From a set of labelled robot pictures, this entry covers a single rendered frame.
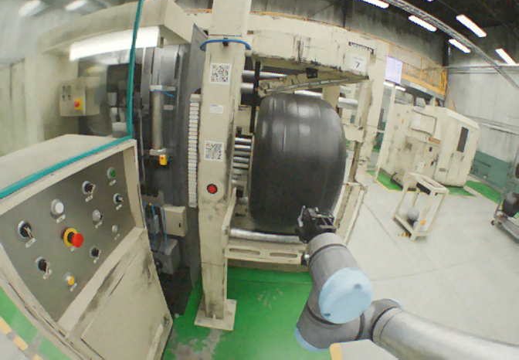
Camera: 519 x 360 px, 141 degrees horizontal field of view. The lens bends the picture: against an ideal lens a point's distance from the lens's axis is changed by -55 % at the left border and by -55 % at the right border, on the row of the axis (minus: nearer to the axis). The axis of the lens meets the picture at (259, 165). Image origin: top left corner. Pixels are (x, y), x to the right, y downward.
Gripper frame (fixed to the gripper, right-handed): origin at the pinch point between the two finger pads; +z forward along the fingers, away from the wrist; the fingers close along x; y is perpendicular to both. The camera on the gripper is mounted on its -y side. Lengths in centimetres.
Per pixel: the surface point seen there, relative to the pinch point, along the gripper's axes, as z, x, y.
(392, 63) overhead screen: 319, -245, 204
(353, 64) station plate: 39, -25, 64
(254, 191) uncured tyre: 2.7, 16.4, 6.3
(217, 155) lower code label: 19.2, 32.0, 13.0
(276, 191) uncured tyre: -0.7, 10.2, 7.9
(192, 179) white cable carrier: 21.8, 42.3, 1.4
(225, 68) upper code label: 15, 32, 45
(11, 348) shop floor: -56, 167, -118
